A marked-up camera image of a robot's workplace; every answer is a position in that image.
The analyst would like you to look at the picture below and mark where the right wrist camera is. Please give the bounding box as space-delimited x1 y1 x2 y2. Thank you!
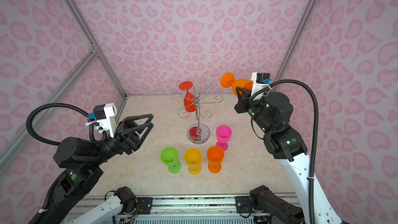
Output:
251 72 272 96

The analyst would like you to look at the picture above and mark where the yellow wine glass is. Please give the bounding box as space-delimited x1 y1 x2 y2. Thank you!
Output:
184 148 202 175

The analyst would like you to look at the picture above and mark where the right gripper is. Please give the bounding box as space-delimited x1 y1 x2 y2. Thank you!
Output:
235 85 274 133

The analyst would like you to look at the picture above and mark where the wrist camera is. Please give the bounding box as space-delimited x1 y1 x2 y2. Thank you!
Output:
251 72 272 96
85 103 117 138

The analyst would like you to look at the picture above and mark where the aluminium frame strut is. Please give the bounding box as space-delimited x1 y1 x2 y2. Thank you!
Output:
1 48 98 175

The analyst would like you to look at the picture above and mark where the green wine glass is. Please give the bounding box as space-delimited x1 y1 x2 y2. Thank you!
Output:
160 147 181 174

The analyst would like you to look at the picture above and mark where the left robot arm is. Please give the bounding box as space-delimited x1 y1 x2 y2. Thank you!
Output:
30 114 153 224

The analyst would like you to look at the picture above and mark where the chrome wine glass rack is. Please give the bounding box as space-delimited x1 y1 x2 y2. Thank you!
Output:
170 83 223 145

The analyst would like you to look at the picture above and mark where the red wine glass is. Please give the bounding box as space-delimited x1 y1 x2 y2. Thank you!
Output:
179 81 197 113

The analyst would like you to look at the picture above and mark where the orange wine glass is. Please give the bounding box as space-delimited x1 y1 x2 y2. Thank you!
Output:
207 146 224 174
220 73 254 96

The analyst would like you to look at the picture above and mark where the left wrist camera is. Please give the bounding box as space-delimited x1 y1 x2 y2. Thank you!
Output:
85 103 117 138

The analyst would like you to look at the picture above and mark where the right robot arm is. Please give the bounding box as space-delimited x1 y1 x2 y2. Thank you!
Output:
235 87 342 224

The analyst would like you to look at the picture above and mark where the pink wine glass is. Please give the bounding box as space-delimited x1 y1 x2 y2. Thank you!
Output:
216 125 232 151

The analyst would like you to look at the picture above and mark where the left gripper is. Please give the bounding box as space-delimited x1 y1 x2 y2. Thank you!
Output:
90 113 151 169

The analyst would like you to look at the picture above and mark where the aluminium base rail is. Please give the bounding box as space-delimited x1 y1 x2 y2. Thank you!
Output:
57 192 330 224

